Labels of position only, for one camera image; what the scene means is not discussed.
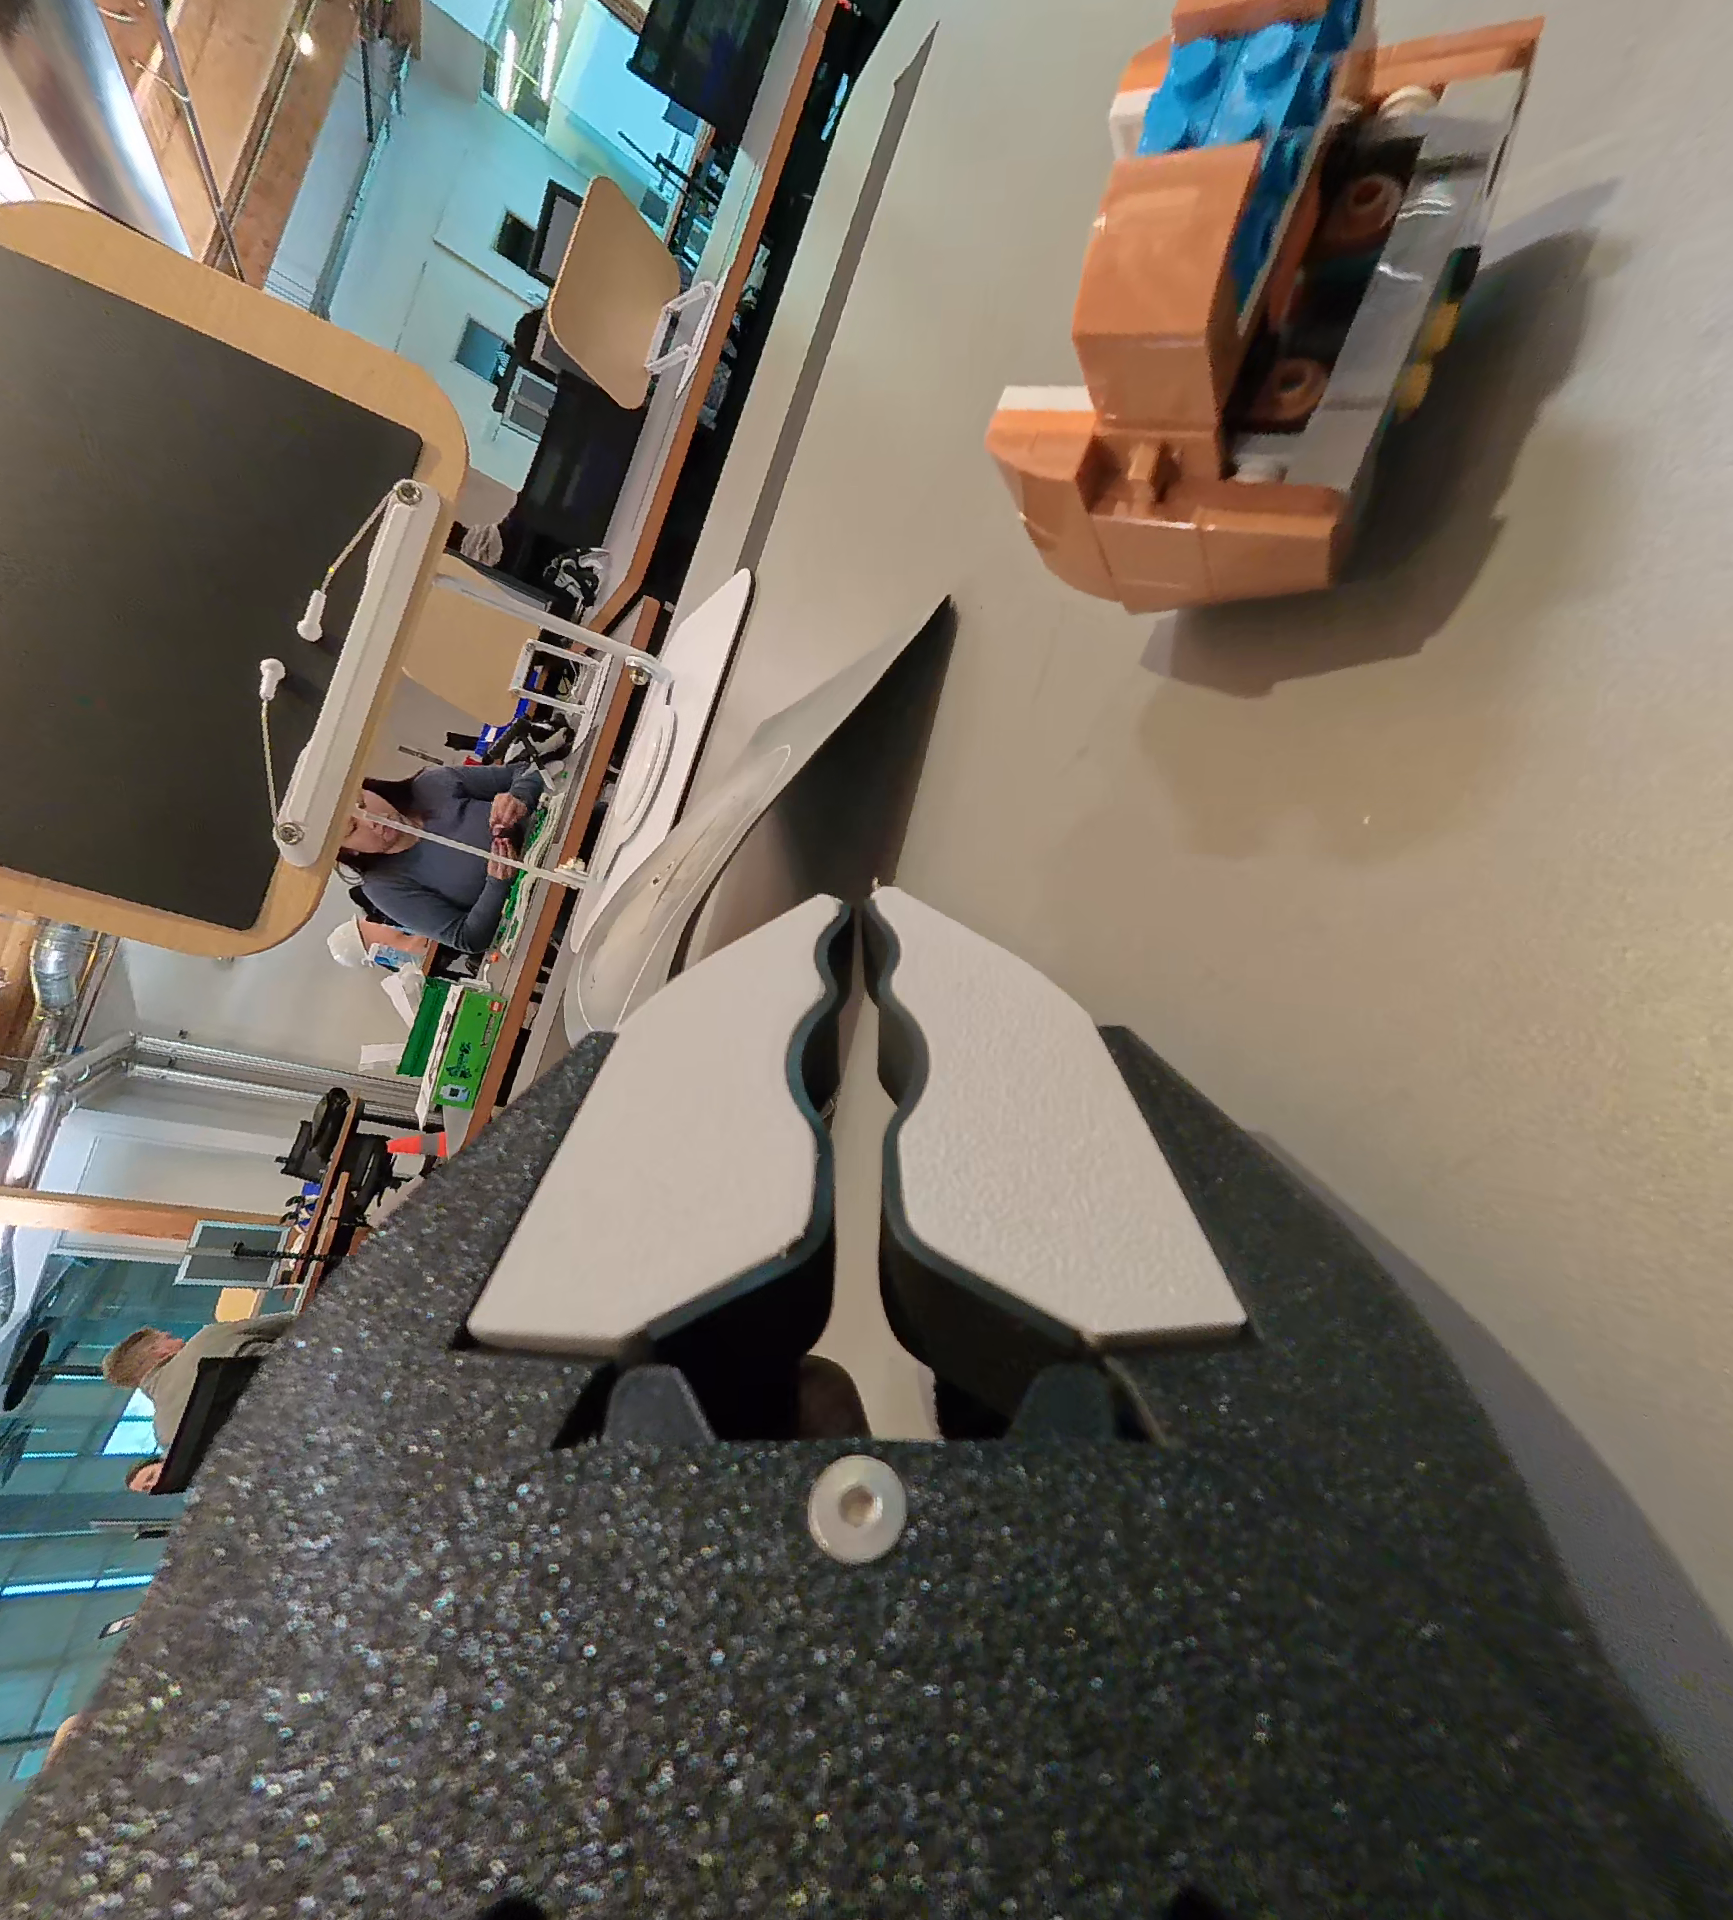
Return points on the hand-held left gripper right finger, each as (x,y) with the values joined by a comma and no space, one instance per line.
(1046,1184)

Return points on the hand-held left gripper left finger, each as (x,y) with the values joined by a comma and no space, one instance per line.
(657,1184)

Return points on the brown toy brick model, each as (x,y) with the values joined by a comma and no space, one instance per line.
(1150,300)

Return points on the grey desk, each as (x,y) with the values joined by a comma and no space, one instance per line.
(1254,900)

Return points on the green box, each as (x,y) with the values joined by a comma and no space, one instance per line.
(461,1050)

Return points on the orange cone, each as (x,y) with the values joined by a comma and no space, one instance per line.
(419,1145)

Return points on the grey instruction booklet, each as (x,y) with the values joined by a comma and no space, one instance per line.
(791,735)

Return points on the black wood-rimmed panel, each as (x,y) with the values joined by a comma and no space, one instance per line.
(131,601)

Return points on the small wooden panel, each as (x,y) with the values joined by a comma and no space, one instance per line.
(610,285)

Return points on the dark monitor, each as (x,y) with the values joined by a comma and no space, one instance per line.
(700,53)

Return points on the smooth silver ventilation duct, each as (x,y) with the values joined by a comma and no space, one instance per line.
(86,105)

